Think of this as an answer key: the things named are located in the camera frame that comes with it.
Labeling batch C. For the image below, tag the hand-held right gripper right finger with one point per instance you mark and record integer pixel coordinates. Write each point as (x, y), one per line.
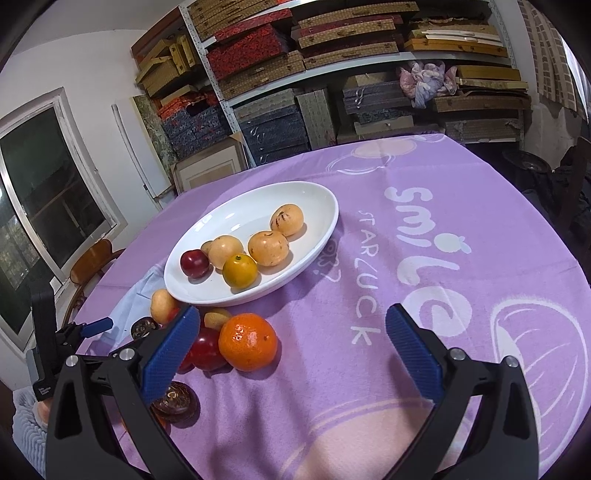
(415, 355)

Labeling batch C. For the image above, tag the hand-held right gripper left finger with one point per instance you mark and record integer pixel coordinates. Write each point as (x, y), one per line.
(171, 350)

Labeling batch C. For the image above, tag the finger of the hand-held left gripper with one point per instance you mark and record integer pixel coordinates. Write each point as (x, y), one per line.
(97, 326)

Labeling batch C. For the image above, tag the large red tomato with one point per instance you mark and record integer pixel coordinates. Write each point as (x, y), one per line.
(185, 364)

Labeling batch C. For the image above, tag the round dark purple fruit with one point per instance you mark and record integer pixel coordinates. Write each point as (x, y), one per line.
(143, 327)

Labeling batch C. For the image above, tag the small yellow tomato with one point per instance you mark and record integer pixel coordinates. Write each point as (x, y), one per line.
(216, 319)

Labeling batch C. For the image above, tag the small orange tangerine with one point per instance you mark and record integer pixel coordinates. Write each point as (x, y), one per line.
(161, 421)

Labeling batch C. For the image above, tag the large orange tangerine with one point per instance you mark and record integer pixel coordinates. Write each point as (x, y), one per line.
(249, 341)

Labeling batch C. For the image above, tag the large dark red plum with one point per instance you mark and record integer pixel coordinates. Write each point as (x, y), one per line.
(194, 263)

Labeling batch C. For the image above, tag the orange-yellow tomato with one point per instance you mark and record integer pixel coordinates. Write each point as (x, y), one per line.
(240, 271)

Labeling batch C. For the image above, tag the small brown longan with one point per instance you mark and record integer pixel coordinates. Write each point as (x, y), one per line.
(206, 246)

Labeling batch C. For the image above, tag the plain yellow loquat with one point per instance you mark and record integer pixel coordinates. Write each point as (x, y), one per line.
(225, 250)

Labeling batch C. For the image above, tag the smooth yellow pear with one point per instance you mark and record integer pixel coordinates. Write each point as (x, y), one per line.
(269, 248)

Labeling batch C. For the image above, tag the white oval plate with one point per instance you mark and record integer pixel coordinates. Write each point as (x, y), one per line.
(231, 217)

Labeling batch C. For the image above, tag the brown-spotted yellow pear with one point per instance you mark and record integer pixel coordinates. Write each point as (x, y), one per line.
(287, 220)

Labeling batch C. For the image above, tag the person's left forearm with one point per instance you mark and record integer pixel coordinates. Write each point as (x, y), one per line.
(25, 434)

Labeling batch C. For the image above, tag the small dark red plum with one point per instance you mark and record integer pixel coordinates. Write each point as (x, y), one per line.
(205, 353)

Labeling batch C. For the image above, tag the oblong dark purple fruit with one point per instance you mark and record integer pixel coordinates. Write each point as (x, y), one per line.
(178, 399)

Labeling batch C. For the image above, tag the light brown wooden chair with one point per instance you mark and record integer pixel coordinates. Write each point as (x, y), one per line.
(92, 263)

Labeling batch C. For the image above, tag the purple printed tablecloth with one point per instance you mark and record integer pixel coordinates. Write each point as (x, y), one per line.
(369, 230)

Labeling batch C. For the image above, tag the white-framed dark window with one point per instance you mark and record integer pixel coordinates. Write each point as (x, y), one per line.
(46, 184)

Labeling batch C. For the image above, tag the white leaning board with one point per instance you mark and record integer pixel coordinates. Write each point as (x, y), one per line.
(138, 152)

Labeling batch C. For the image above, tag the framed picture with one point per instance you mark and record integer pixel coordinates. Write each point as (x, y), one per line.
(207, 168)

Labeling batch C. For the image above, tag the green marbled panel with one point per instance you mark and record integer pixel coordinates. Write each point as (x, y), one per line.
(150, 124)

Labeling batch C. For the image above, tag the black round object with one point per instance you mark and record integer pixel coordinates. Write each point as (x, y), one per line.
(526, 164)

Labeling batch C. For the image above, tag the stack of blue-red patterned boxes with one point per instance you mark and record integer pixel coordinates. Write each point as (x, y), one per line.
(194, 127)

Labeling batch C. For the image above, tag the dark wooden chair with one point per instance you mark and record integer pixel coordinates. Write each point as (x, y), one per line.
(577, 184)

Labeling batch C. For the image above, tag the stack of dark blue boxes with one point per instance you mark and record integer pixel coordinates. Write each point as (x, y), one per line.
(272, 134)

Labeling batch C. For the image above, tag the stack of worn brown boxes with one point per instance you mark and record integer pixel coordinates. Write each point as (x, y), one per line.
(480, 117)

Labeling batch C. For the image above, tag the grey upright box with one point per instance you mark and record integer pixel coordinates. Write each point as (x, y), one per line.
(328, 115)
(307, 122)

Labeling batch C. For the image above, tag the stack of purple-grey boxes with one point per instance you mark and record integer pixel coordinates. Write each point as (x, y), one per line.
(374, 99)

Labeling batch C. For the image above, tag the stack of yellow straw boxes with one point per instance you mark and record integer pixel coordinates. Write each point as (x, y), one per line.
(166, 69)

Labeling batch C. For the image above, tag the pink cloth bundle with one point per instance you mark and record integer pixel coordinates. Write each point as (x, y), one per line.
(427, 83)

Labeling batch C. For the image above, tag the white metal shelving rack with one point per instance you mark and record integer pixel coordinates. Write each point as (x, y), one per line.
(208, 69)

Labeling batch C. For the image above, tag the stack of woven straw boxes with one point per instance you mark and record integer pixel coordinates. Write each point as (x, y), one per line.
(258, 81)

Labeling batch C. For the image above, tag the stack of yellow wooden boxes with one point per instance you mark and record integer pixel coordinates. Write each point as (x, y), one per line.
(485, 74)

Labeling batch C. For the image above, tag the stack of red patterned boxes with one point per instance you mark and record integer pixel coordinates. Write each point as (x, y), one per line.
(244, 50)

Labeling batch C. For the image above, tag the brick pattern curtain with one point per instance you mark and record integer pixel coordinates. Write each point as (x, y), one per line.
(554, 60)

